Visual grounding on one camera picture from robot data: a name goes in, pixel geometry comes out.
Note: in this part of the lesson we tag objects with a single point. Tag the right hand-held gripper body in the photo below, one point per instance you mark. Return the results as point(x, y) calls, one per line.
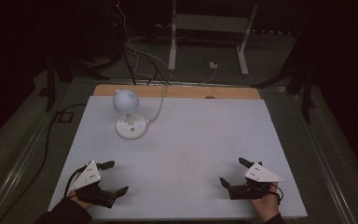
point(259, 175)

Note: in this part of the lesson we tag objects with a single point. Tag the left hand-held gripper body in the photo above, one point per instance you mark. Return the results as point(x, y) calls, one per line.
point(88, 178)

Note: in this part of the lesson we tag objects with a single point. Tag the person's left hand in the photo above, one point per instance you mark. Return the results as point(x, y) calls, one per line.
point(80, 200)

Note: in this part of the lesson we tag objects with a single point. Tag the person's right hand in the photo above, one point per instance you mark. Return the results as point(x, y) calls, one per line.
point(265, 205)

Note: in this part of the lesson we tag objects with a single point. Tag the white table mat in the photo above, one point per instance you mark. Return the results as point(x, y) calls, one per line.
point(199, 149)

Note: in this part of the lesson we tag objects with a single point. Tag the small black floor box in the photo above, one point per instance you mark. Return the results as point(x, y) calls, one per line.
point(64, 117)

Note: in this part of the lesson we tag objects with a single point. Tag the white desk lamp round base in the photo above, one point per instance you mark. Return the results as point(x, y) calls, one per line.
point(126, 101)

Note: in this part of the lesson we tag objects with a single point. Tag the black stand legs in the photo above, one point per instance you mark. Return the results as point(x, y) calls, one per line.
point(307, 99)
point(50, 90)

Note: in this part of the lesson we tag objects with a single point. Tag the white plug adapter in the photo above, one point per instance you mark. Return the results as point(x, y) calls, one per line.
point(213, 65)

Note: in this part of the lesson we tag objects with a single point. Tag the white metal stand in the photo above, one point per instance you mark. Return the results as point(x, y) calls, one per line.
point(172, 46)

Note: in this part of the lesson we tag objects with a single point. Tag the metal floor rail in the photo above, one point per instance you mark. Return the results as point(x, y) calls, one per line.
point(15, 172)
point(323, 161)

